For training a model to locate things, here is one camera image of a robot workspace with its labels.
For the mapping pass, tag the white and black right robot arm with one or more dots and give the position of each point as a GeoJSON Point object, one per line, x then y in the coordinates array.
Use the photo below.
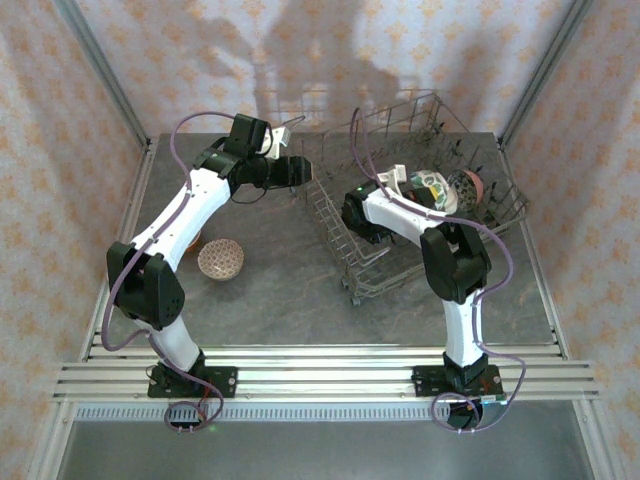
{"type": "Point", "coordinates": [465, 330]}

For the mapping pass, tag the aluminium mounting rail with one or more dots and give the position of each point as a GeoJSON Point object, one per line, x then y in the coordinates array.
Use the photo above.
{"type": "Point", "coordinates": [325, 370]}

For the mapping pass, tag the aluminium frame beam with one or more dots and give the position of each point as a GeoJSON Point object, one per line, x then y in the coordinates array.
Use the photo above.
{"type": "Point", "coordinates": [50, 450]}
{"type": "Point", "coordinates": [602, 450]}

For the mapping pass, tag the small green circuit board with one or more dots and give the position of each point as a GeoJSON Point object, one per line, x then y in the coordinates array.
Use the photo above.
{"type": "Point", "coordinates": [495, 399]}

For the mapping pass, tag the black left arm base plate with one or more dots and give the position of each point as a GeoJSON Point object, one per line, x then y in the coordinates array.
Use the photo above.
{"type": "Point", "coordinates": [227, 375]}

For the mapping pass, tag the aluminium frame post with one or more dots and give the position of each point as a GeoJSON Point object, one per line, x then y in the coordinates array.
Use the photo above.
{"type": "Point", "coordinates": [550, 65]}
{"type": "Point", "coordinates": [101, 65]}

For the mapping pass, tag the grey metal panel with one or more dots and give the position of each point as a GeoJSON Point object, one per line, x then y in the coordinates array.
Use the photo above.
{"type": "Point", "coordinates": [325, 450]}

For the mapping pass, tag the green leaf patterned bowl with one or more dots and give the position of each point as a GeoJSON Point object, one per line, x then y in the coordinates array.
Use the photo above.
{"type": "Point", "coordinates": [440, 192]}

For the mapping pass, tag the orange bowl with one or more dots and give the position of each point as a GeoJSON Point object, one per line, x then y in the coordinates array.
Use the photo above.
{"type": "Point", "coordinates": [194, 246]}

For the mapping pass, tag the dark leaf patterned bowl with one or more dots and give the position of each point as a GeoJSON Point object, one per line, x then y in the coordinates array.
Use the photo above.
{"type": "Point", "coordinates": [465, 190]}

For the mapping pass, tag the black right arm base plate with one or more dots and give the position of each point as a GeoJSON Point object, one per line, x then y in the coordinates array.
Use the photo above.
{"type": "Point", "coordinates": [425, 382]}

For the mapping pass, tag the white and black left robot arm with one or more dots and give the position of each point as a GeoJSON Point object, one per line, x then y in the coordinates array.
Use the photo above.
{"type": "Point", "coordinates": [190, 210]}

